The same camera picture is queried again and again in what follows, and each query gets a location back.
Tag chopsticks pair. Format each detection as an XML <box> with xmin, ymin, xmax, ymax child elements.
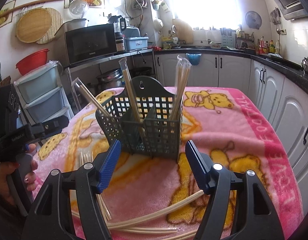
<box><xmin>71</xmin><ymin>78</ymin><xmax>111</xmax><ymax>117</ymax></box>
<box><xmin>169</xmin><ymin>55</ymin><xmax>191</xmax><ymax>121</ymax></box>
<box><xmin>119</xmin><ymin>57</ymin><xmax>145</xmax><ymax>139</ymax></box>

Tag white kitchen base cabinets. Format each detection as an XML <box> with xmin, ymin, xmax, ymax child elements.
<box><xmin>154</xmin><ymin>48</ymin><xmax>308</xmax><ymax>213</ymax></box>

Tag person's left hand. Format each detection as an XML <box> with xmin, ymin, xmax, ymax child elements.
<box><xmin>0</xmin><ymin>143</ymin><xmax>39</xmax><ymax>205</ymax></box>

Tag grey plastic drawer unit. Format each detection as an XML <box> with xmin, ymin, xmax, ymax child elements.
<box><xmin>14</xmin><ymin>61</ymin><xmax>74</xmax><ymax>125</ymax></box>

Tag red plastic basin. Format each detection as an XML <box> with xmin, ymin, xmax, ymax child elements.
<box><xmin>16</xmin><ymin>49</ymin><xmax>49</xmax><ymax>76</ymax></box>

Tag pink cartoon bear blanket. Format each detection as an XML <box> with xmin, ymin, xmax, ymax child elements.
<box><xmin>34</xmin><ymin>87</ymin><xmax>304</xmax><ymax>239</ymax></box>

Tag round woven bamboo tray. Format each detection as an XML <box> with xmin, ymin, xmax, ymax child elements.
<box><xmin>16</xmin><ymin>8</ymin><xmax>63</xmax><ymax>44</ymax></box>

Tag black microwave oven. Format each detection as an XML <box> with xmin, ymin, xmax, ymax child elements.
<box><xmin>64</xmin><ymin>23</ymin><xmax>117</xmax><ymax>65</ymax></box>

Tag stainless steel pot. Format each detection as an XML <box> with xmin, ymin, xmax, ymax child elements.
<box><xmin>97</xmin><ymin>69</ymin><xmax>125</xmax><ymax>91</ymax></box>

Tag green plastic utensil basket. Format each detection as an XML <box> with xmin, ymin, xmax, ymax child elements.
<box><xmin>95</xmin><ymin>76</ymin><xmax>182</xmax><ymax>161</ymax></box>

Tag blue plastic storage box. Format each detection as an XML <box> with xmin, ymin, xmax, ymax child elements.
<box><xmin>125</xmin><ymin>37</ymin><xmax>149</xmax><ymax>51</ymax></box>

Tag black electric kettle blender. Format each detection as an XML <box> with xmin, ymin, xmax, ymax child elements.
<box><xmin>108</xmin><ymin>15</ymin><xmax>126</xmax><ymax>53</ymax></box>

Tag blue hanging plastic bin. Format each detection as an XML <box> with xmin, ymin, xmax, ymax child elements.
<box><xmin>185</xmin><ymin>53</ymin><xmax>202</xmax><ymax>66</ymax></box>

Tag wooden cutting board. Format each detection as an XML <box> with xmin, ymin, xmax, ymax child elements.
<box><xmin>172</xmin><ymin>19</ymin><xmax>194</xmax><ymax>44</ymax></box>

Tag wall mounted small fan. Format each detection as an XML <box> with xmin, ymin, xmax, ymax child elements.
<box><xmin>245</xmin><ymin>11</ymin><xmax>263</xmax><ymax>30</ymax></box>

